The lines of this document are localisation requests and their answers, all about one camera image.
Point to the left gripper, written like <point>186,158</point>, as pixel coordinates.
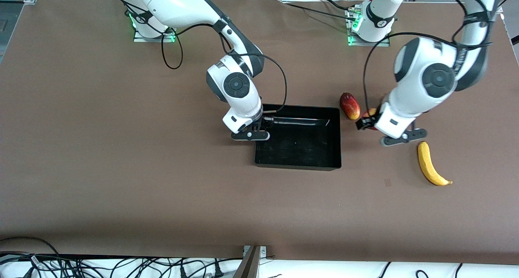
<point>366,123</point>

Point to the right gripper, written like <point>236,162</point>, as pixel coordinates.
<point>265,123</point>

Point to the red apple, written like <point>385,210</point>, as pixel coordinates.
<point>371,112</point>

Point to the black plastic box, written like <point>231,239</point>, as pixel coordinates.
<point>300,148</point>

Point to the yellow banana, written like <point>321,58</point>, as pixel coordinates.
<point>425,164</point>

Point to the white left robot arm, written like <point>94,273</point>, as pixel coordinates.
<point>429,75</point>

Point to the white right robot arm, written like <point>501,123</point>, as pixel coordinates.
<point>174,2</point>

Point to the red yellow mango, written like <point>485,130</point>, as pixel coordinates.
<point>350,106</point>

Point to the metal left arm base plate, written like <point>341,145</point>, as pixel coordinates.
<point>381,44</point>

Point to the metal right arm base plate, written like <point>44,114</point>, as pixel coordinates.
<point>162,39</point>

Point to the grey metal bracket beam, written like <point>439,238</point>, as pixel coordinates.
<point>251,266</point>

